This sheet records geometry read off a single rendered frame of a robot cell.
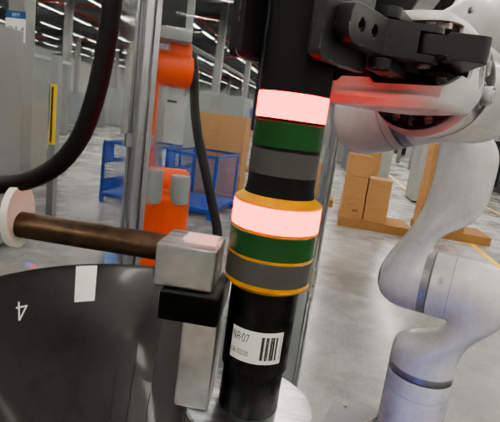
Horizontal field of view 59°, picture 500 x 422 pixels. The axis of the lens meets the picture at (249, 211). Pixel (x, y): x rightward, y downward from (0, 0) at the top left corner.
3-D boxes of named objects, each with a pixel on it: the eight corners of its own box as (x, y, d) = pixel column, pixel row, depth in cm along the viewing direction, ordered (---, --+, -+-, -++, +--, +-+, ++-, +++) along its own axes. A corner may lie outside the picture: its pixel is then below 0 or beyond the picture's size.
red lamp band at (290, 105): (252, 115, 20) (255, 86, 19) (258, 116, 23) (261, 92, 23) (327, 126, 19) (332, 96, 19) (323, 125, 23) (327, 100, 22)
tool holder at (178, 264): (124, 447, 21) (141, 254, 19) (166, 368, 28) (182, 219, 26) (310, 484, 21) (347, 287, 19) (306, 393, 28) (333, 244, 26)
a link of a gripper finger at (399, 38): (437, 84, 21) (376, 58, 16) (375, 80, 23) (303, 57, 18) (452, 12, 20) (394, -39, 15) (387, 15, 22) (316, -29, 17)
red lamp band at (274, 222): (224, 228, 20) (228, 202, 20) (237, 209, 24) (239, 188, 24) (320, 243, 20) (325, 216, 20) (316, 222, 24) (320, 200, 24)
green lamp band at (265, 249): (221, 254, 20) (224, 229, 20) (234, 232, 25) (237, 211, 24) (316, 270, 20) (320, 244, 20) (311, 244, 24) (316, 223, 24)
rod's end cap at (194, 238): (179, 236, 22) (219, 243, 22) (188, 227, 24) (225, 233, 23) (175, 275, 22) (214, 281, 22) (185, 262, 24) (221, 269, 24)
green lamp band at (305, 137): (248, 144, 20) (251, 116, 20) (255, 141, 23) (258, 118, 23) (322, 155, 20) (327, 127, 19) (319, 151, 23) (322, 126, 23)
